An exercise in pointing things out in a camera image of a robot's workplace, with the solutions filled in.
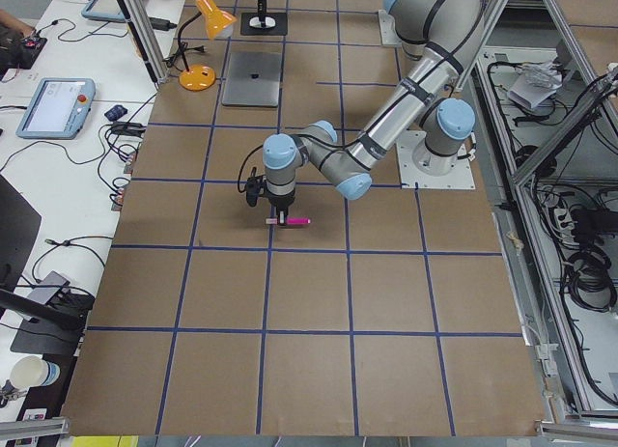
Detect black monitor stand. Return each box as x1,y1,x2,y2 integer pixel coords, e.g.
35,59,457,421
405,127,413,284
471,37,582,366
1,179,94,355

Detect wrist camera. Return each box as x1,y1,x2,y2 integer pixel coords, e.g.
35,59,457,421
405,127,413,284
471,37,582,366
244,167,267,208

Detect white paper cup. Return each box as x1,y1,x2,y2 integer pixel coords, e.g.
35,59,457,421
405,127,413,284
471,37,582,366
9,355,61,389

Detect white paper stack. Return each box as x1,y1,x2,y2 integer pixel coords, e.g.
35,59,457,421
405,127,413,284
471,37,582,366
507,61,563,110

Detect white computer mouse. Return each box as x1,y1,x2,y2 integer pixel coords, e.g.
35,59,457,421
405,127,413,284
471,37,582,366
249,16,276,30

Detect coiled black cables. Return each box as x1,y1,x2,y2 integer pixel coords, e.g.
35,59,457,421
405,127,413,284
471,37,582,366
562,251,614,316

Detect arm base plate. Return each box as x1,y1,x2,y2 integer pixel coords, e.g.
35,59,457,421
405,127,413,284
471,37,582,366
378,10,402,47
395,130,476,190

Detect blue teach pendant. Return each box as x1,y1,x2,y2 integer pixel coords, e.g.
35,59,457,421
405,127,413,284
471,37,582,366
81,0,126,23
15,77,96,140

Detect aluminium frame post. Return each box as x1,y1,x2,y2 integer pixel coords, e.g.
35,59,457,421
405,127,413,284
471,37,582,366
116,0,168,85

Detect black power adapter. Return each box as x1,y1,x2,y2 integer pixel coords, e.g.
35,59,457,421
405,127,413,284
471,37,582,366
149,16,177,31

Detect grey usb hub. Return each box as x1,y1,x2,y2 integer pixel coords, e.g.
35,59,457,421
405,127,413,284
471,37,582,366
27,271,70,305

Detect silver laptop notebook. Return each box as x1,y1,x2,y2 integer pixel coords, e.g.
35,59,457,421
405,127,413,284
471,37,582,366
222,51,282,108

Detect pink marker pen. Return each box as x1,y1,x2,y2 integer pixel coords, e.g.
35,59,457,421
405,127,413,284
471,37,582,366
265,217,311,226

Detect black mousepad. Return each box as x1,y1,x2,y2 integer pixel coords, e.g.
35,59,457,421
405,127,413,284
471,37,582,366
240,13,288,36

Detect orange desk lamp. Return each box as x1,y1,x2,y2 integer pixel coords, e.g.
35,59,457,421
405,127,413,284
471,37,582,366
176,0,238,93

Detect small blue device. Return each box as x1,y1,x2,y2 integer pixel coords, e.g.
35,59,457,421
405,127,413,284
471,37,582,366
104,104,127,122

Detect seated person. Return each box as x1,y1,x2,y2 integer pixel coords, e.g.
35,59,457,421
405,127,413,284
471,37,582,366
1,10,36,76

